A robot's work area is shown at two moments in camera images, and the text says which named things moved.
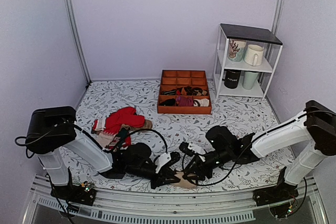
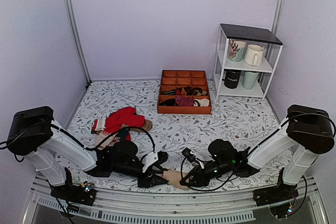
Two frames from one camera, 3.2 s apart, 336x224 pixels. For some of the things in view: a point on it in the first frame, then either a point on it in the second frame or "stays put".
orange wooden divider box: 195,78 stays put
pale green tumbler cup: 249,80 stays put
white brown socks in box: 203,102 stays put
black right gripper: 198,167 to 199,178
